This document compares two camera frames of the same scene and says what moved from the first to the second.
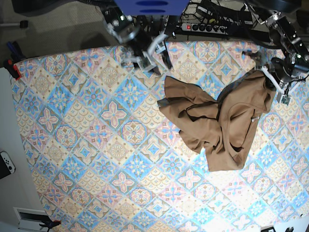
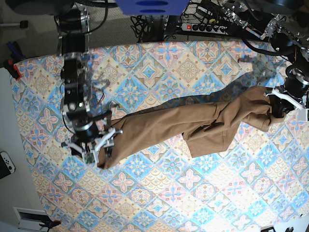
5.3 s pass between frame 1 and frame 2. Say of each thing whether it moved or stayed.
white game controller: stayed
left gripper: moved
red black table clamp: stayed
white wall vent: stayed
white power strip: stayed
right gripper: moved
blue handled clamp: stayed
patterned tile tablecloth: stayed
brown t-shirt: moved
